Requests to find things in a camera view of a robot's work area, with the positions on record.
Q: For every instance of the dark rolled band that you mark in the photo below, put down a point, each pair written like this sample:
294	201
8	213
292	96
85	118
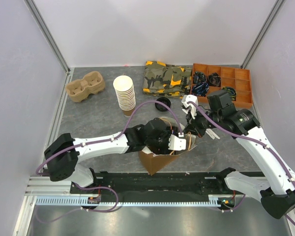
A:
199	77

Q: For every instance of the white wrapped straw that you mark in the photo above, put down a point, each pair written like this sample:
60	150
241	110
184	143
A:
212	134

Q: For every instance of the camouflage folded cloth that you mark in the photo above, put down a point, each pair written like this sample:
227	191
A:
161	79

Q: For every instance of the cardboard cup carrier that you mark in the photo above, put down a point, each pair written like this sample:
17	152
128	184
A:
79	90

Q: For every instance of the stack of paper cups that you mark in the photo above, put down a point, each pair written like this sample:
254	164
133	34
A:
125	93

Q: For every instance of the brown paper bag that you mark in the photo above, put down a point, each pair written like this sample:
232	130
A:
159	161

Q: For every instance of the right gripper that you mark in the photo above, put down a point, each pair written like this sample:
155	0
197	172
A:
192	126

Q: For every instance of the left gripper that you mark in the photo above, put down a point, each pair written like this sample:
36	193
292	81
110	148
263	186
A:
164	150

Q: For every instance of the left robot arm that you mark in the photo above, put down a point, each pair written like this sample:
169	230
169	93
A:
65	154

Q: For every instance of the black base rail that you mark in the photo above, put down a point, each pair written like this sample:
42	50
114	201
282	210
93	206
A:
160	187

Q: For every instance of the blue striped rolled band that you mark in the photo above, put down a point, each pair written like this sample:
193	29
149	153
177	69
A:
200	89

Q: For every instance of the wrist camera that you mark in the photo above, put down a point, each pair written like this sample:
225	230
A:
176	143
189	105

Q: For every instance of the orange compartment tray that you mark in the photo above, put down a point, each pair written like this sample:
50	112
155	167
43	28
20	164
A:
236	78

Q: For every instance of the yellow black rolled band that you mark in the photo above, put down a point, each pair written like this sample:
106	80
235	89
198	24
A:
231	91

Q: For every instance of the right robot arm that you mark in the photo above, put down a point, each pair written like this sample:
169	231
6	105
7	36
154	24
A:
277	193

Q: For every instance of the slotted cable duct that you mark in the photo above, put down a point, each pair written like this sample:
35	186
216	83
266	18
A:
85	201

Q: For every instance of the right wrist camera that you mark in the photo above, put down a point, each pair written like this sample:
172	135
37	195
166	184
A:
189	105

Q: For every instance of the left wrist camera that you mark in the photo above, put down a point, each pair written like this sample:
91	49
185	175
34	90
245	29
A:
176	143

